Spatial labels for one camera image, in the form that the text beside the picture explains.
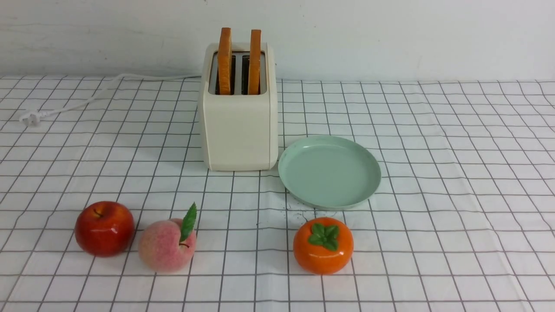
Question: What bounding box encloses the toasted bread slice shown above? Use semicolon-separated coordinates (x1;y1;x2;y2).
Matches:
247;29;261;95
217;27;232;95

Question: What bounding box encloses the cream two-slot toaster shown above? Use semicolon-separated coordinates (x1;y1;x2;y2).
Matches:
198;42;279;171

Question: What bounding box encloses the mint green plate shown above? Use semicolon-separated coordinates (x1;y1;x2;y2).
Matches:
277;136;382;211

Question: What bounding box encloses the orange persimmon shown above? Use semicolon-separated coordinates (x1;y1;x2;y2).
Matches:
293;217;354;275

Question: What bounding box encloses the pink peach with leaf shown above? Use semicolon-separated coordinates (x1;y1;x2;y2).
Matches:
138;202;197;274

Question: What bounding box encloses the red apple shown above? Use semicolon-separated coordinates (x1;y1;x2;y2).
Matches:
75;200;135;257

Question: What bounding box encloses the checkered white tablecloth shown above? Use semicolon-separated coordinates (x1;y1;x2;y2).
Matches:
0;76;555;312

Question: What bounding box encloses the white power cord with plug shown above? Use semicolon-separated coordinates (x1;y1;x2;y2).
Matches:
19;73;202;127

